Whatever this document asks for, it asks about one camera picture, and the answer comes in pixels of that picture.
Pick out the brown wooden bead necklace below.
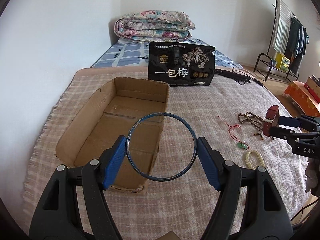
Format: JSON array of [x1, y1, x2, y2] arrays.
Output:
[[237, 111, 266, 139]]

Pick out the cream bead bracelet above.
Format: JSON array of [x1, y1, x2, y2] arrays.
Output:
[[245, 149, 265, 170]]

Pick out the jade pendant red cord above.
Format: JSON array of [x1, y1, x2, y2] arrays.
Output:
[[216, 115, 250, 151]]

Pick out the dark blue bangle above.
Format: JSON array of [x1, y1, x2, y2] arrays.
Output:
[[125, 112, 198, 182]]

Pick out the right hand white glove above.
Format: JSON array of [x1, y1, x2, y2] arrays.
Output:
[[305, 158, 320, 197]]

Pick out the orange cloth covered box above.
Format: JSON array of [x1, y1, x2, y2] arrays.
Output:
[[283, 75, 320, 117]]

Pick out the black clothes rack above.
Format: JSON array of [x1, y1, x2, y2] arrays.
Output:
[[253, 0, 309, 81]]

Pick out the yellow box on rack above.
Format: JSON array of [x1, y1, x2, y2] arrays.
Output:
[[274, 52, 290, 72]]

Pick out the black folded selfie stick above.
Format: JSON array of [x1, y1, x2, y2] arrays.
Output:
[[215, 69, 251, 86]]

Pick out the dark hanging clothes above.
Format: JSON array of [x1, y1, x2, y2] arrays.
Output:
[[285, 17, 309, 75]]

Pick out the striped hanging towel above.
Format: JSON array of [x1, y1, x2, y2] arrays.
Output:
[[271, 0, 292, 54]]

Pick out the open cardboard box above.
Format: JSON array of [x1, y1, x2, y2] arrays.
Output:
[[55, 77, 169, 194]]

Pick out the black snack bag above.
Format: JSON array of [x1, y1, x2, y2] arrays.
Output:
[[148, 42, 215, 86]]

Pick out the folded floral quilt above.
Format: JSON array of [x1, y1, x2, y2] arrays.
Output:
[[114, 10, 196, 42]]

